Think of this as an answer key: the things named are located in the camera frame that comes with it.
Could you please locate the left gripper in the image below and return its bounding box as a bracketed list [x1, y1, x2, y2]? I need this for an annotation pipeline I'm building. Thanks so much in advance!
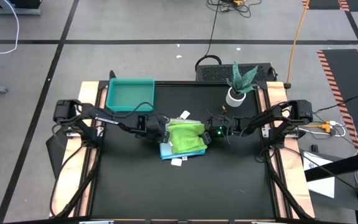
[147, 118, 171, 144]

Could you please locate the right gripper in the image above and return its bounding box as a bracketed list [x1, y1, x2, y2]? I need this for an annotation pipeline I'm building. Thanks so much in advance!
[200, 117, 239, 146]

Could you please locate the green microfiber towel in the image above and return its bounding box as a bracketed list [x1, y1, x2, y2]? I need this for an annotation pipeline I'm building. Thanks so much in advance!
[167, 121, 208, 155]

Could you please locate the bright blue microfiber towel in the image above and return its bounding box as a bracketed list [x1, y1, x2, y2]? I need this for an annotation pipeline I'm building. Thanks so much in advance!
[160, 149, 206, 161]

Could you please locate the snake plant in white pot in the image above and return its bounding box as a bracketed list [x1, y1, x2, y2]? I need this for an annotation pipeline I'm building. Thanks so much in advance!
[225, 61, 259, 108]

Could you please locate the teal plastic bin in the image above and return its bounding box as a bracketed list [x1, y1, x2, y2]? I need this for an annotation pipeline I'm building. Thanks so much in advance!
[106, 78, 155, 112]

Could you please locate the black vented computer case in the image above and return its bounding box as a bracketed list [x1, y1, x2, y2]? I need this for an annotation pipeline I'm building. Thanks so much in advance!
[195, 63, 276, 83]

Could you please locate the wooden side board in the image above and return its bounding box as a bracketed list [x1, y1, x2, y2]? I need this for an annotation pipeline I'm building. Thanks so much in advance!
[50, 81, 101, 218]
[265, 81, 316, 218]

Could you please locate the white paper sheet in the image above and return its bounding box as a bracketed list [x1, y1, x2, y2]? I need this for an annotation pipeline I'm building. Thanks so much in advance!
[303, 151, 336, 199]

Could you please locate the black orange-striped floor mat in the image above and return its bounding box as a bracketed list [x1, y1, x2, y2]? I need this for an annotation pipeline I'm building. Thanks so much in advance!
[317, 49, 358, 153]
[303, 0, 358, 12]

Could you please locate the black table frame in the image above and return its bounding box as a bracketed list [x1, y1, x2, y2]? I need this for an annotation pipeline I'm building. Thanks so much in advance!
[79, 80, 291, 224]

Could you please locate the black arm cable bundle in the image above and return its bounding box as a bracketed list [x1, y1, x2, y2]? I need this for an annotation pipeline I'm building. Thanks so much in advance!
[264, 149, 313, 220]
[50, 146, 101, 218]

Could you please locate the long black cable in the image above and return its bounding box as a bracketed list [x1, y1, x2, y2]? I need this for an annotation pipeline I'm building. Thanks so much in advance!
[194, 0, 223, 72]

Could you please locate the white power cable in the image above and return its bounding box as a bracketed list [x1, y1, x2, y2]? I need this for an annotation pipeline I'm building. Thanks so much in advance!
[305, 119, 347, 138]

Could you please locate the black cable tangle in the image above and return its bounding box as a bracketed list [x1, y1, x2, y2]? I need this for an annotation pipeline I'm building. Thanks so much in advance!
[206, 0, 262, 18]

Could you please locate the black rig frame beam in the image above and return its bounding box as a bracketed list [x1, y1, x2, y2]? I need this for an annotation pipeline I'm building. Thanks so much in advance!
[305, 149, 358, 183]

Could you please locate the yellow cable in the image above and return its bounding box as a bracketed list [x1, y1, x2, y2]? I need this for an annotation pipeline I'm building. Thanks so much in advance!
[286, 0, 310, 90]

